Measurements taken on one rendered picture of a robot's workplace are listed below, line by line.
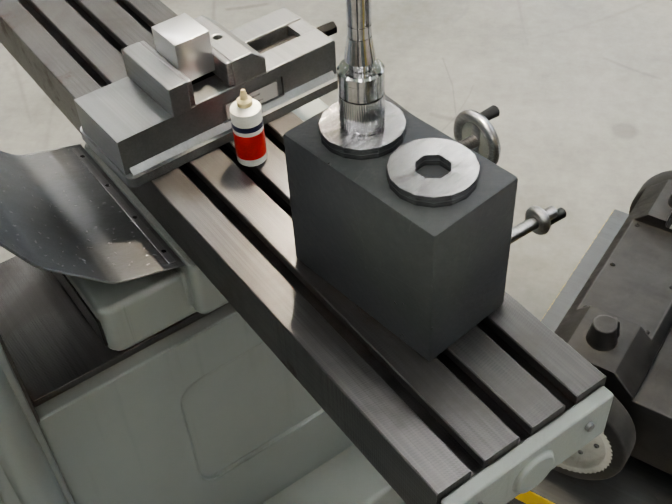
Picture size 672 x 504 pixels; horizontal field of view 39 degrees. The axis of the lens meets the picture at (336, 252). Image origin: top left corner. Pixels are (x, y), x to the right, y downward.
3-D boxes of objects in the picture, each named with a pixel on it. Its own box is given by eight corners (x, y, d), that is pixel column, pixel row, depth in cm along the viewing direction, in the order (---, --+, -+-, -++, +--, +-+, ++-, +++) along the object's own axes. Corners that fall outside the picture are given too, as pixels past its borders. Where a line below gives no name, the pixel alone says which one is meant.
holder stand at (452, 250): (369, 209, 118) (365, 74, 104) (505, 303, 106) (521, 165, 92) (294, 258, 112) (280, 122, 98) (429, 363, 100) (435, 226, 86)
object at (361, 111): (394, 123, 97) (394, 76, 93) (358, 142, 95) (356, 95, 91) (366, 103, 100) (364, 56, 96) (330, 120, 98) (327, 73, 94)
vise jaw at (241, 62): (217, 34, 135) (213, 9, 132) (267, 72, 127) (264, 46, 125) (181, 50, 132) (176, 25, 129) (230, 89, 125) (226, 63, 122)
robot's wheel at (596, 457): (625, 477, 150) (649, 402, 136) (613, 501, 147) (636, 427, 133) (510, 421, 158) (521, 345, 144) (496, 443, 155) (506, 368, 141)
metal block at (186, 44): (191, 51, 129) (185, 12, 125) (215, 70, 126) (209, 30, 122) (158, 65, 127) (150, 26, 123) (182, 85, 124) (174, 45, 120)
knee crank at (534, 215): (551, 208, 182) (554, 184, 178) (574, 225, 179) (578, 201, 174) (464, 258, 174) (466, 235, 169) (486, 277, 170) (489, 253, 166)
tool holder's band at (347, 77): (394, 76, 93) (394, 67, 92) (356, 95, 91) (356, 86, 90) (364, 56, 96) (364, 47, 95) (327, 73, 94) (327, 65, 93)
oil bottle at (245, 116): (257, 144, 128) (247, 76, 120) (273, 159, 125) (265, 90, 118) (231, 156, 126) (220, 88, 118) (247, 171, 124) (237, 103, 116)
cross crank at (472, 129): (471, 140, 183) (474, 89, 175) (513, 171, 176) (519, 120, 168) (407, 173, 177) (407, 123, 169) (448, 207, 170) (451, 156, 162)
